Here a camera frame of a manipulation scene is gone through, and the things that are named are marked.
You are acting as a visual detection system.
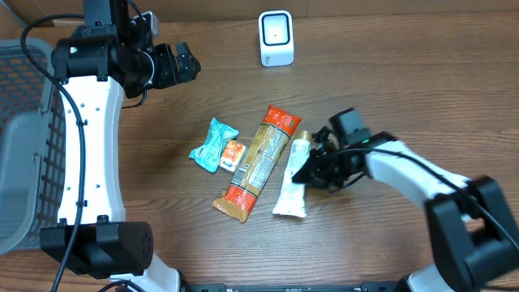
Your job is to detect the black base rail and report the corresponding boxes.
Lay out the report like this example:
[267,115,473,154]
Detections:
[179,281,397,292]

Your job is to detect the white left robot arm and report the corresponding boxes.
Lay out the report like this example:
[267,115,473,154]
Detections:
[40,20,200,291]

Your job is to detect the teal snack pouch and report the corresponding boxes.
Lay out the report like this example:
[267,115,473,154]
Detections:
[189,118,238,173]

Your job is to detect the orange brown snack packet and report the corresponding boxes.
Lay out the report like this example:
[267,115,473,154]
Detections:
[212,105,302,223]

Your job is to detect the white tube gold cap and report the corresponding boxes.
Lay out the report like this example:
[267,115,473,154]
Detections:
[272,130,314,219]

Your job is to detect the grey plastic mesh basket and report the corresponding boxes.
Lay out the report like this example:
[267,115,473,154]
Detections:
[1,39,66,254]

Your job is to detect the small orange box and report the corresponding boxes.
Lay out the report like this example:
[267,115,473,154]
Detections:
[219,140,247,173]

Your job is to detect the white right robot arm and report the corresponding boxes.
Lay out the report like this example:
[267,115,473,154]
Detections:
[292,131,518,291]

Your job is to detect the white barcode scanner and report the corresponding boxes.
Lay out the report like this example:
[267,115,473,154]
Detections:
[258,10,294,67]

